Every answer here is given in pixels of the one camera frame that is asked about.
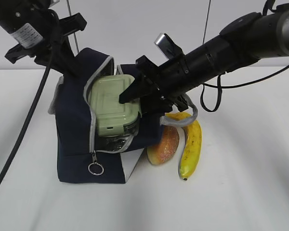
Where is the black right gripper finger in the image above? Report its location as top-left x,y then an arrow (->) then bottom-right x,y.
119,74 -> 157,104
140,90 -> 170,114

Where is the yellow banana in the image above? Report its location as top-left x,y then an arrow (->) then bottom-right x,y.
179,120 -> 202,180

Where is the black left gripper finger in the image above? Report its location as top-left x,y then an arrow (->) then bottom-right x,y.
52,38 -> 82,77

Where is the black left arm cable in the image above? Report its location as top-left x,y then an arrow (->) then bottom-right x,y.
0,9 -> 61,198

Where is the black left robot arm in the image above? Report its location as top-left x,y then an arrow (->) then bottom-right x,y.
0,0 -> 87,77

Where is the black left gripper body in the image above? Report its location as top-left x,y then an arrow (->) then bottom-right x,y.
5,12 -> 87,66

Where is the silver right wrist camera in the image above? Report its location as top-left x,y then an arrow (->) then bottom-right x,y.
154,33 -> 183,60

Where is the brown bread roll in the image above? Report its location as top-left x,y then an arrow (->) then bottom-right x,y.
146,126 -> 180,166

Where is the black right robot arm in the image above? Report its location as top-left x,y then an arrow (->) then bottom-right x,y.
119,1 -> 289,114

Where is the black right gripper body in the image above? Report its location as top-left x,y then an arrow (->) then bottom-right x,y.
136,54 -> 190,112

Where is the green lid glass container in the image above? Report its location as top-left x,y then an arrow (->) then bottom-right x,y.
90,75 -> 141,137

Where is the navy and white lunch bag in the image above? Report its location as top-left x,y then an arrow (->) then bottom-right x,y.
49,48 -> 198,184

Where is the thin black right cable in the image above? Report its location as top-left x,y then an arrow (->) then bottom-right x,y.
200,57 -> 289,113

